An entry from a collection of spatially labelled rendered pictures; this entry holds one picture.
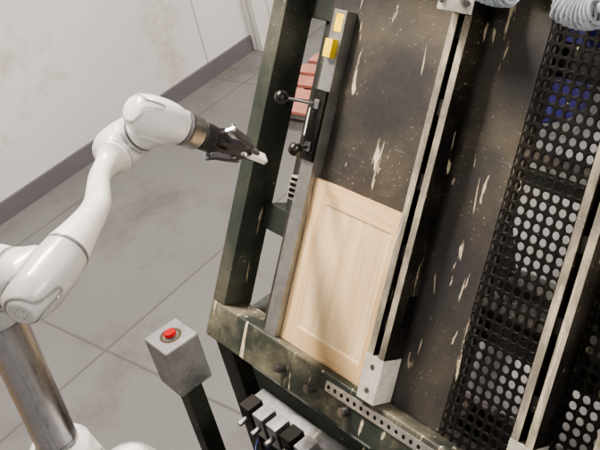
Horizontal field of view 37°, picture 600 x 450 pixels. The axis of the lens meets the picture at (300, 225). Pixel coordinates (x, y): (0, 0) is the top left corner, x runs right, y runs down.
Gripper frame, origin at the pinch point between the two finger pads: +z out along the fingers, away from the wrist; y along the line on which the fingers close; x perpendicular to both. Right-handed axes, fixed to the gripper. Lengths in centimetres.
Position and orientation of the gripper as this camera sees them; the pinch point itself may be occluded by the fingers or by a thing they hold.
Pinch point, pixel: (255, 155)
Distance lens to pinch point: 240.7
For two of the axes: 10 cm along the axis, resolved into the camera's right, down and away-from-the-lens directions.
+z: 6.8, 2.2, 7.0
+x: 2.9, 7.9, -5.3
